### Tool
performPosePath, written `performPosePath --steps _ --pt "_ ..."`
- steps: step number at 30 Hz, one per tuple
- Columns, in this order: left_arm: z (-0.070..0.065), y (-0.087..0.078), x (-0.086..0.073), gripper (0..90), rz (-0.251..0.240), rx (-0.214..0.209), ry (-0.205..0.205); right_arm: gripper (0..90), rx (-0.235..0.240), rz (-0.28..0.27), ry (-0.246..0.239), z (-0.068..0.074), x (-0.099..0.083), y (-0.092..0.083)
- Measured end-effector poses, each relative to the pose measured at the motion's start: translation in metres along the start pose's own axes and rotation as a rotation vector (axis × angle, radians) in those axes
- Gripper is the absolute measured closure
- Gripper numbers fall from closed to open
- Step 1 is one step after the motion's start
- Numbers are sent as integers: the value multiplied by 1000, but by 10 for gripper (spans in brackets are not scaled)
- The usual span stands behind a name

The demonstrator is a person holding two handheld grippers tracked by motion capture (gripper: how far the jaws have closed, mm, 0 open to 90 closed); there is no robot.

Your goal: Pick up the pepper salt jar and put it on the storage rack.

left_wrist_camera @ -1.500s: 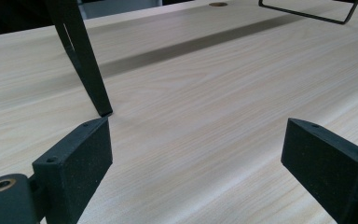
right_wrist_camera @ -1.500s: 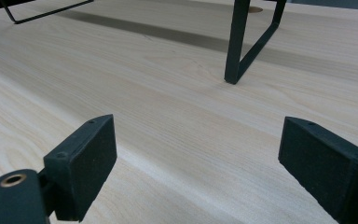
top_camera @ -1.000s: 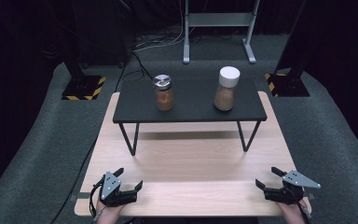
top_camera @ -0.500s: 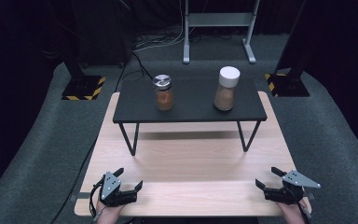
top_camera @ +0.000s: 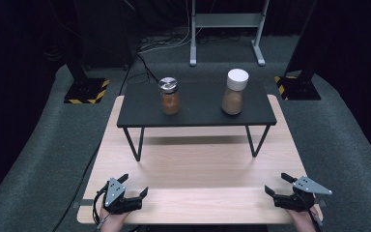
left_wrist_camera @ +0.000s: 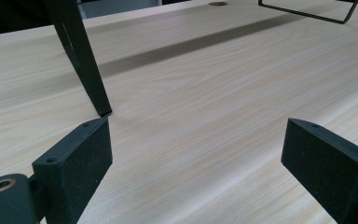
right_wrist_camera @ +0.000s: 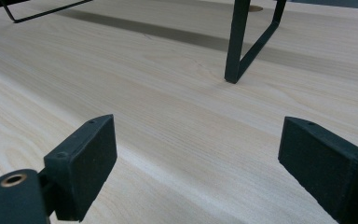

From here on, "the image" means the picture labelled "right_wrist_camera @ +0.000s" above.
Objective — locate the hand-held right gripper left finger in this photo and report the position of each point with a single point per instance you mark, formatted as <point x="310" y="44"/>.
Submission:
<point x="84" y="168"/>

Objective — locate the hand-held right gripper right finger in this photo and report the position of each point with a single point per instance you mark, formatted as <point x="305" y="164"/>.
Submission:
<point x="326" y="168"/>

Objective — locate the black metal shelf rack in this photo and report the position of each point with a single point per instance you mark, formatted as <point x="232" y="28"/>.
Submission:
<point x="236" y="46"/>

